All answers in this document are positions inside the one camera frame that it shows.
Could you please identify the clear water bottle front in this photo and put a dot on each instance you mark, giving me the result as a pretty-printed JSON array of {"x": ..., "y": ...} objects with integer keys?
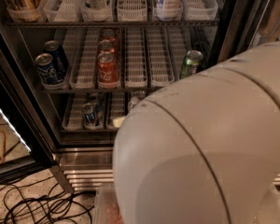
[{"x": 133, "y": 102}]

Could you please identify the blue pepsi can rear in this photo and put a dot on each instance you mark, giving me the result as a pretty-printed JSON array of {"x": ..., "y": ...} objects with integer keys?
[{"x": 54, "y": 48}]

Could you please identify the blue can bottom rear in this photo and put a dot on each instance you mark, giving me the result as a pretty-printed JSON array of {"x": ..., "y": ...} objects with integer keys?
[{"x": 98, "y": 99}]

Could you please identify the stainless steel fridge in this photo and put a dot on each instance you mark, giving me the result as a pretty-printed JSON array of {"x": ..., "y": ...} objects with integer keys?
[{"x": 149, "y": 56}]

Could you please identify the clear water bottle rear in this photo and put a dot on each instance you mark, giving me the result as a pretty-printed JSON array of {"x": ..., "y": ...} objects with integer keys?
[{"x": 139, "y": 94}]

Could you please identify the blue pepsi can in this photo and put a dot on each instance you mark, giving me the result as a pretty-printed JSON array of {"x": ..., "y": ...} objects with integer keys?
[
  {"x": 54, "y": 48},
  {"x": 47, "y": 69}
]

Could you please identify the clear water bottle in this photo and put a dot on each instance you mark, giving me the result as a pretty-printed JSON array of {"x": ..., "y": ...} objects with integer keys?
[
  {"x": 133, "y": 102},
  {"x": 139, "y": 94}
]

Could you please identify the red coca-cola can front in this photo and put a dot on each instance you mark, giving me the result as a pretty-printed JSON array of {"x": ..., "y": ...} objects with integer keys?
[{"x": 107, "y": 67}]

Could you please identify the red coca-cola can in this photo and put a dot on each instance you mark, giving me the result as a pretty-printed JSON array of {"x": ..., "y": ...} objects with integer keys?
[
  {"x": 109, "y": 34},
  {"x": 106, "y": 46},
  {"x": 107, "y": 67}
]

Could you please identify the green soda can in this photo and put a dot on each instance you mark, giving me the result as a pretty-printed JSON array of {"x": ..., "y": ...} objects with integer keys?
[{"x": 190, "y": 63}]

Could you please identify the blue pepsi can front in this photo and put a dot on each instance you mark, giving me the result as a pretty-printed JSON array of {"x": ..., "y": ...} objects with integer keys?
[{"x": 47, "y": 69}]

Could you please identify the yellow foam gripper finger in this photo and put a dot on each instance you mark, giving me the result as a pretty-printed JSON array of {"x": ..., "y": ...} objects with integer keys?
[{"x": 118, "y": 121}]

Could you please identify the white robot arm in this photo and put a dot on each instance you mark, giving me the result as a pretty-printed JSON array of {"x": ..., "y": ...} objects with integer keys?
[{"x": 205, "y": 149}]

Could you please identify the blue can bottom front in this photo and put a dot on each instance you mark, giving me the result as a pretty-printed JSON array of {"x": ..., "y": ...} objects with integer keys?
[{"x": 89, "y": 113}]

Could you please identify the red coca-cola can rear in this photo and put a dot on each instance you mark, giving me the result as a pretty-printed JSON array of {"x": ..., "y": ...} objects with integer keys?
[{"x": 109, "y": 34}]

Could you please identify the open fridge glass door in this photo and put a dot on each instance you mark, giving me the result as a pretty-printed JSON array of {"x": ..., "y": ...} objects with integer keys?
[{"x": 16, "y": 119}]

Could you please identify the left clear plastic bin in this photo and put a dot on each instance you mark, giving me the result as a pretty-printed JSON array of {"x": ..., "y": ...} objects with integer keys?
[{"x": 106, "y": 208}]

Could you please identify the red coca-cola can middle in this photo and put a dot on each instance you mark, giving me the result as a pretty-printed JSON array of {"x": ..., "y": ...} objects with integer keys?
[{"x": 106, "y": 46}]

